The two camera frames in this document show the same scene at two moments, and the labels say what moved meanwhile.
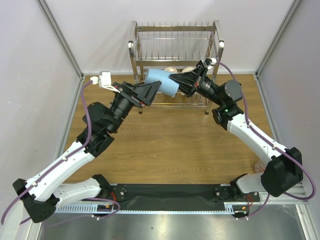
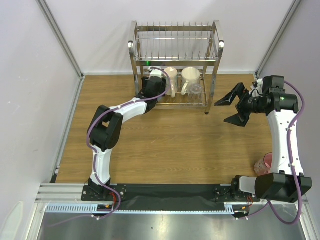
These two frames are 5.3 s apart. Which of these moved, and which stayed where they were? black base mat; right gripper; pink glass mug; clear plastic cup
Moved: right gripper
Stayed: clear plastic cup; black base mat; pink glass mug
